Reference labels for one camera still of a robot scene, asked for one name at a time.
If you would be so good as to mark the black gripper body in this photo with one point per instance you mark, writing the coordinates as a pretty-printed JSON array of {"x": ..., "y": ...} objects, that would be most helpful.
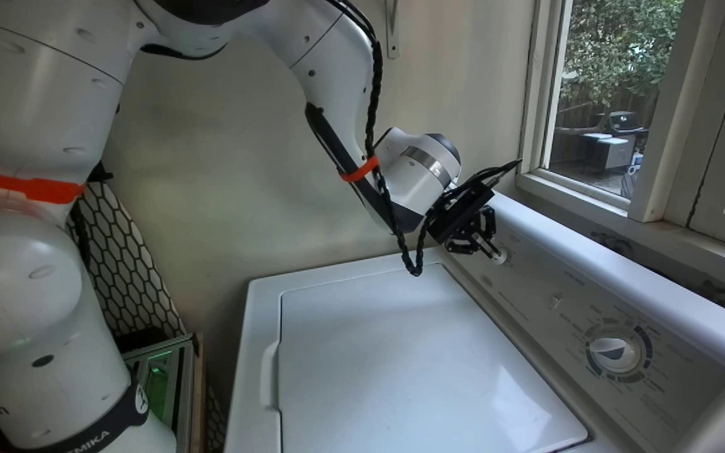
[{"x": 467, "y": 201}]

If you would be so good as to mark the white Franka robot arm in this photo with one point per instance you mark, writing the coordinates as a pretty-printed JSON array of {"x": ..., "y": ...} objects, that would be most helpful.
[{"x": 37, "y": 101}]

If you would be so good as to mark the white top-load washing machine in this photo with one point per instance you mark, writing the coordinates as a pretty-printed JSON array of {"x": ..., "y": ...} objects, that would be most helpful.
[{"x": 547, "y": 284}]

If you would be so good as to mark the white washer lid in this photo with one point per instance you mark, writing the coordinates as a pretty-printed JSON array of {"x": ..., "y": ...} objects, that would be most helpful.
[{"x": 403, "y": 369}]

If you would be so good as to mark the outdoor patio table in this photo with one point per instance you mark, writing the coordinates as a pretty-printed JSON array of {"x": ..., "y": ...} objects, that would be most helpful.
[{"x": 605, "y": 150}]

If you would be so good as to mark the large round washer dial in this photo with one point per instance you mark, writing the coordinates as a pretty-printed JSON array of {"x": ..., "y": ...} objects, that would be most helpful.
[{"x": 616, "y": 355}]

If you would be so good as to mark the green garden tree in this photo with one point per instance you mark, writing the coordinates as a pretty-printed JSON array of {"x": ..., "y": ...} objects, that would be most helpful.
[{"x": 622, "y": 50}]

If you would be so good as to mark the green framed board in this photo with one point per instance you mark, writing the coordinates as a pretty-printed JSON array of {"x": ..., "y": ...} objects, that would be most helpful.
[{"x": 161, "y": 380}]

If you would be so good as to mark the black hexagonal mesh panel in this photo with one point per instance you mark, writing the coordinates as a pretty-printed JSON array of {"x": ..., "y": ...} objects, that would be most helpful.
[{"x": 120, "y": 268}]

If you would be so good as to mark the white window frame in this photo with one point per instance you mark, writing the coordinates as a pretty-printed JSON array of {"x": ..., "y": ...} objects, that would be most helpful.
[{"x": 656, "y": 166}]

